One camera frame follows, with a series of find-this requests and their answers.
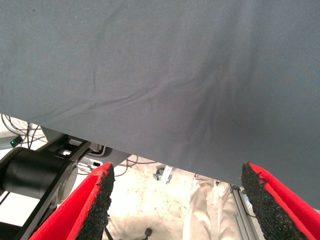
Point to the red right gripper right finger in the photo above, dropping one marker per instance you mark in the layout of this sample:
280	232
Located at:
282	215

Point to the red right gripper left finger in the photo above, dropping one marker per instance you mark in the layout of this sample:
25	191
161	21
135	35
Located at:
75	215

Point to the aluminium profile piece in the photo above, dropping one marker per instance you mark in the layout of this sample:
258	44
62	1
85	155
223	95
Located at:
241	217

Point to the grey panel with port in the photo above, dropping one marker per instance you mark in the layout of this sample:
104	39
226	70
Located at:
88	165

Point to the black cylindrical robot torso joint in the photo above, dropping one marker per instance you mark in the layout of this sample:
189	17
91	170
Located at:
30	171

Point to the beige trouser leg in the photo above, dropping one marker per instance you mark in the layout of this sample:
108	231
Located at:
207	215

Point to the black swivel chair base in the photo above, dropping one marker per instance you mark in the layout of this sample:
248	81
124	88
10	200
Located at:
148	232

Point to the small black box green light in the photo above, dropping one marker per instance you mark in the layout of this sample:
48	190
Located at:
15	142

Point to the grey caster wheel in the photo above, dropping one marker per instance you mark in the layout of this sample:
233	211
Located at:
163	174

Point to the dark grey table cloth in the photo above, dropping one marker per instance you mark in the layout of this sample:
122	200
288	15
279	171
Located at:
150	62

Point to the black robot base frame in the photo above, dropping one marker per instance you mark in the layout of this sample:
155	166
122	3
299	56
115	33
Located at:
76	150

